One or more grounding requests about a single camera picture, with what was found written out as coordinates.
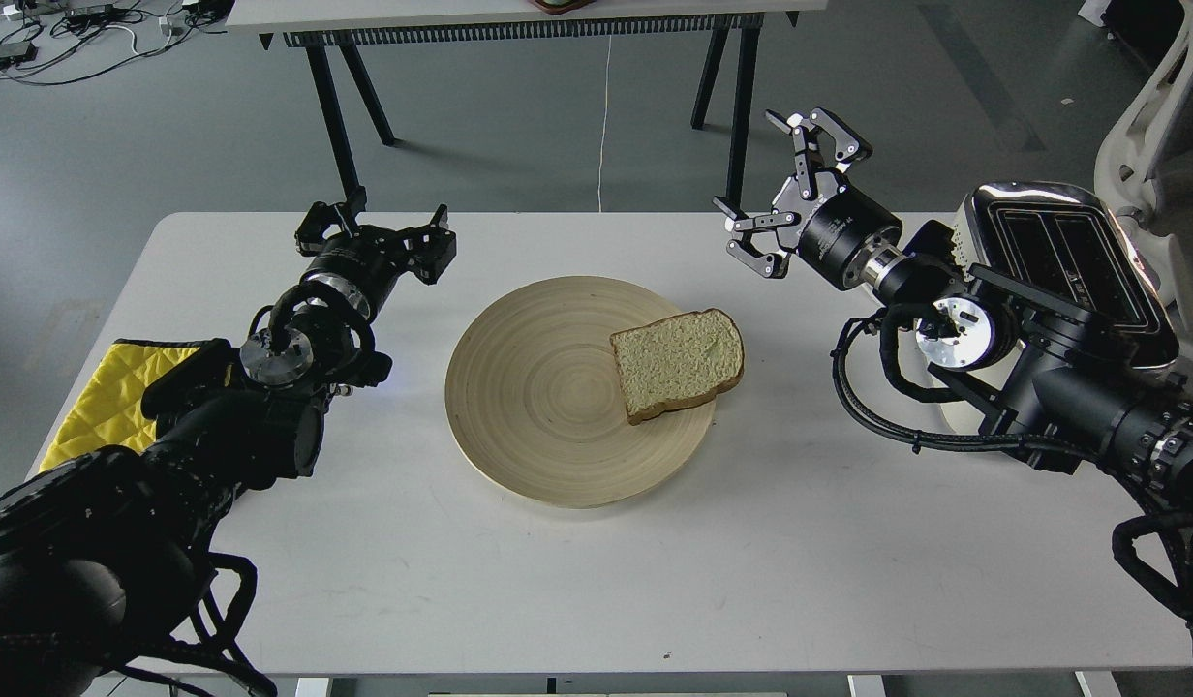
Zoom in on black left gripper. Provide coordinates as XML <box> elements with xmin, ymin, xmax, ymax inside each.
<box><xmin>295</xmin><ymin>186</ymin><xmax>458</xmax><ymax>303</ymax></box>

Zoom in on white background table black legs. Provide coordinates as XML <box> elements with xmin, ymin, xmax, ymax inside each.
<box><xmin>222</xmin><ymin>1</ymin><xmax>827</xmax><ymax>212</ymax></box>

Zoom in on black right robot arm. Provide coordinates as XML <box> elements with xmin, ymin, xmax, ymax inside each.
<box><xmin>715</xmin><ymin>107</ymin><xmax>1193</xmax><ymax>662</ymax></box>

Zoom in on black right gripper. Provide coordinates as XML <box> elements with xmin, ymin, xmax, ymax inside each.
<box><xmin>712</xmin><ymin>106</ymin><xmax>904</xmax><ymax>290</ymax></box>

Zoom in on yellow quilted cloth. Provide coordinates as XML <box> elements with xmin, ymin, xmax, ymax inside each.
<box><xmin>36</xmin><ymin>339</ymin><xmax>205</xmax><ymax>473</ymax></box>

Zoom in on slice of bread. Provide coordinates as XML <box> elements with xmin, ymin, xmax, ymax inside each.
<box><xmin>608</xmin><ymin>308</ymin><xmax>746</xmax><ymax>425</ymax></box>

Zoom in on cables and adapters on floor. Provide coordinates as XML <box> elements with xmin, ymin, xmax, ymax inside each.
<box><xmin>0</xmin><ymin>0</ymin><xmax>234</xmax><ymax>98</ymax></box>

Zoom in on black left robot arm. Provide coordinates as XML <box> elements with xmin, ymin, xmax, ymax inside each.
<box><xmin>0</xmin><ymin>187</ymin><xmax>458</xmax><ymax>696</ymax></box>

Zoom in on cream and chrome toaster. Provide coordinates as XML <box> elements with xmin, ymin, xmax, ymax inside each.
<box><xmin>916</xmin><ymin>181</ymin><xmax>1180</xmax><ymax>391</ymax></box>

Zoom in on thin white hanging cable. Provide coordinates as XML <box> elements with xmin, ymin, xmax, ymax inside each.
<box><xmin>597</xmin><ymin>35</ymin><xmax>613</xmax><ymax>212</ymax></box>

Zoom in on round wooden plate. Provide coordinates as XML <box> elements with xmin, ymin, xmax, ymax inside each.
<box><xmin>444</xmin><ymin>275</ymin><xmax>717</xmax><ymax>508</ymax></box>

